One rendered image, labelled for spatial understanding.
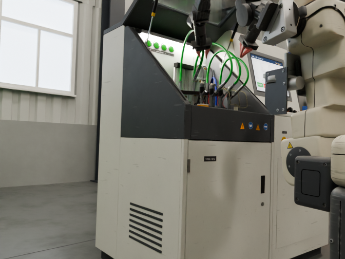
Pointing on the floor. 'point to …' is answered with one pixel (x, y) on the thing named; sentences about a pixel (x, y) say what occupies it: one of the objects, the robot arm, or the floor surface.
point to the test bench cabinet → (157, 198)
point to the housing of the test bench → (110, 141)
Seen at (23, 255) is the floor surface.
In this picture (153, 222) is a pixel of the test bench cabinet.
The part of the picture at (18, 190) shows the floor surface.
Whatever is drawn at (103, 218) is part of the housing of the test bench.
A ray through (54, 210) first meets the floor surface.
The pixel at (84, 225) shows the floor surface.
